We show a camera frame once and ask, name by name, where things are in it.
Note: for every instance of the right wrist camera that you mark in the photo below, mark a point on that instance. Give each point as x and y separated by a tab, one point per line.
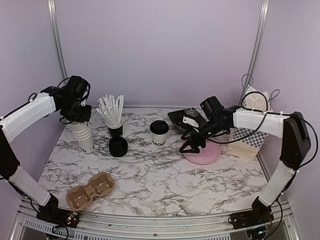
190	121

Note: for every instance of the pink plate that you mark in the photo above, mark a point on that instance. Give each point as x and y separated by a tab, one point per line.
207	155

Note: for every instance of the black patterned square plate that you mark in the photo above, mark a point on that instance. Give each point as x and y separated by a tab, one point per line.
176	118

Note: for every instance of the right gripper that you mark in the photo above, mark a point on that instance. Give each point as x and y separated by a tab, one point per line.
191	141

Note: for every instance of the bundle of white wrapped straws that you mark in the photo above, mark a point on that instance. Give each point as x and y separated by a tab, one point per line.
111	109

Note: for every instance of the left aluminium post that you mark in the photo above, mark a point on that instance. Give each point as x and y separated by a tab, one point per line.
56	37

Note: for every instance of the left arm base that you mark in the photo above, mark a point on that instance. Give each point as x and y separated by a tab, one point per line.
62	217

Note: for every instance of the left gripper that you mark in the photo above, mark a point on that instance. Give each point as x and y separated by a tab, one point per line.
85	117

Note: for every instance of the black cup holding straws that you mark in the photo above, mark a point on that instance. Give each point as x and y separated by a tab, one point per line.
117	130

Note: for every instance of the checkered paper bag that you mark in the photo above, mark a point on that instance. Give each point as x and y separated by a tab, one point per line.
241	144

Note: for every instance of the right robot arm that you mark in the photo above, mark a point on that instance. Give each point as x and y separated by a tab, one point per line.
291	129

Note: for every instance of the aluminium front rail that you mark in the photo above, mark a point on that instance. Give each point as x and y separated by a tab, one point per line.
99	226

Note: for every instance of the stack of white paper cups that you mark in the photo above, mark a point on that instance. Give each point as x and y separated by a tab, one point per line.
82	132

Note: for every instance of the stack of black lids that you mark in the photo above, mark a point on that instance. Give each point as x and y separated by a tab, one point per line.
118	146

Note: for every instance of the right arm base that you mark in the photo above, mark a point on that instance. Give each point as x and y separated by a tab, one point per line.
249	218

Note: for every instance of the aluminium post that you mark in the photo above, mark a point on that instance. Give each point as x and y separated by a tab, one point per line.
56	37
260	33

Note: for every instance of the brown cardboard cup carrier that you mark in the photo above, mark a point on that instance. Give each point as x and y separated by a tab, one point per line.
82	196

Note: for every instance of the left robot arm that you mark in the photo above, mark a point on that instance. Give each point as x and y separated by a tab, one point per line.
14	123

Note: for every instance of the right aluminium post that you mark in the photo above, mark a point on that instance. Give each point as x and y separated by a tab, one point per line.
260	33

